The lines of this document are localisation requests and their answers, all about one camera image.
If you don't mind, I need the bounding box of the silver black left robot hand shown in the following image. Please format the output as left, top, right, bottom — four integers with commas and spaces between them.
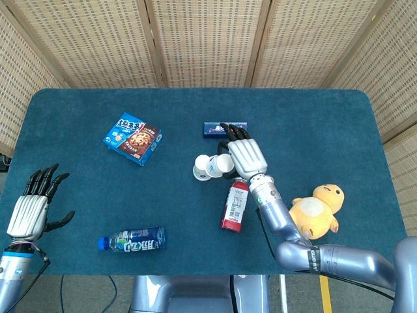
6, 163, 76, 244

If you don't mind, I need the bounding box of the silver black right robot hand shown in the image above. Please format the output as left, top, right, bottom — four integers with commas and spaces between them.
216, 122, 269, 182

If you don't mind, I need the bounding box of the white floral paper cup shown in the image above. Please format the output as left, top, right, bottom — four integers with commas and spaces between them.
205, 155, 226, 179
216, 153, 234, 174
193, 154, 211, 181

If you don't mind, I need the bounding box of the long dark blue box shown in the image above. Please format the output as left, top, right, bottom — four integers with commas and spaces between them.
203, 121, 248, 139

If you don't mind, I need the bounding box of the red drink bottle white label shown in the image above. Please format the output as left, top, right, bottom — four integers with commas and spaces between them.
220, 177, 250, 233

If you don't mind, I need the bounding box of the yellow plush duck toy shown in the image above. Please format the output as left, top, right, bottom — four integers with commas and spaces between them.
288, 183, 345, 241

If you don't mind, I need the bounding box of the teal table cloth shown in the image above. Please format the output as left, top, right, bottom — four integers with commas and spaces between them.
0, 87, 408, 276

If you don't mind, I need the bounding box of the blue sports drink bottle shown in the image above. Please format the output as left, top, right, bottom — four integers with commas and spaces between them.
98, 225, 166, 254

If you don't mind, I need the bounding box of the blue cookie box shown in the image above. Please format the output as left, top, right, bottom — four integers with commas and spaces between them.
102, 112, 163, 167

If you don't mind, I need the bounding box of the woven bamboo folding screen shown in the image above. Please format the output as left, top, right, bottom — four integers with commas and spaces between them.
0, 0, 417, 237

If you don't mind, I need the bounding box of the white table leg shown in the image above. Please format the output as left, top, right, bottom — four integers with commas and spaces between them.
279, 275, 288, 313

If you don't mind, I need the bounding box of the grey robot torso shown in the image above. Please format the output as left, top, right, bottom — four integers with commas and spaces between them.
130, 275, 271, 313

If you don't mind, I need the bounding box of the yellow floor tape strip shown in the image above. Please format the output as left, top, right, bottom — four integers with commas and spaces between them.
320, 275, 333, 313

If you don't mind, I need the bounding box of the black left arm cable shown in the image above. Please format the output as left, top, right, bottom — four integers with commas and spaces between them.
0, 243, 51, 313

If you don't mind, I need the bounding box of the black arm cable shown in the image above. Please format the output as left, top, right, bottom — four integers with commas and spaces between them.
0, 243, 51, 313
255, 208, 397, 301

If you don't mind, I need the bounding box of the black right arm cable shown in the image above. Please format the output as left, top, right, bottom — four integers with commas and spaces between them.
255, 208, 397, 301

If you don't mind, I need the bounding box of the blue floor cable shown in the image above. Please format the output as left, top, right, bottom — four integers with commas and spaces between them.
59, 275, 118, 313

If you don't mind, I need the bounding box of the black arm strap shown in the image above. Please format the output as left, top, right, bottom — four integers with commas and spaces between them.
307, 247, 322, 273

